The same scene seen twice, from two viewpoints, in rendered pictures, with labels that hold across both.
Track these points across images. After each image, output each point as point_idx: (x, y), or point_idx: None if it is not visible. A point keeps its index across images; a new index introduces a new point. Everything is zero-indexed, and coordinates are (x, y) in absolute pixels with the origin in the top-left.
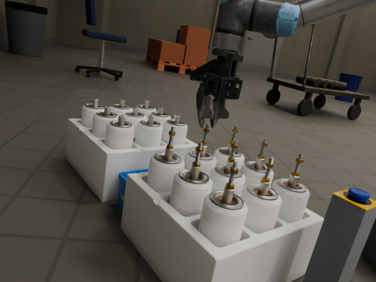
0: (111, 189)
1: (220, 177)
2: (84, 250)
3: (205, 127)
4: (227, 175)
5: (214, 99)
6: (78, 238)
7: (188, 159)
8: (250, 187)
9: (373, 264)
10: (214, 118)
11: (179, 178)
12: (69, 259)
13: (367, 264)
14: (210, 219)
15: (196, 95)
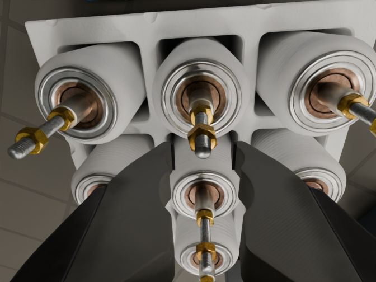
0: None
1: (170, 203)
2: (34, 56)
3: (201, 130)
4: (182, 212)
5: (247, 267)
6: (24, 26)
7: (153, 103)
8: (195, 248)
9: (375, 207)
10: (238, 173)
11: (74, 195)
12: (18, 67)
13: (370, 202)
14: None
15: (14, 280)
